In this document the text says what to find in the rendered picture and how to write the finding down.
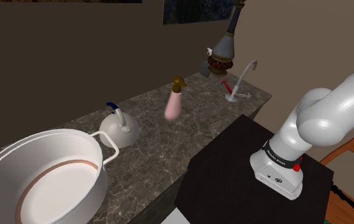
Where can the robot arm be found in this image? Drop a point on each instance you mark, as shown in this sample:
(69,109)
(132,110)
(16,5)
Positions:
(326,124)

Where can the pink spray bottle brown nozzle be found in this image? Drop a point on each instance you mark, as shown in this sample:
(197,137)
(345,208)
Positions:
(173,104)

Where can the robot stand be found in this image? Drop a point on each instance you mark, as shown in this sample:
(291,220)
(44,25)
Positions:
(226,173)

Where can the large white cooking pot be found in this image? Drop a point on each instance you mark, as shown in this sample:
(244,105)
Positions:
(52,183)

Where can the dark wall picture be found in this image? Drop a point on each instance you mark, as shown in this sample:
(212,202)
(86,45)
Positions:
(195,11)

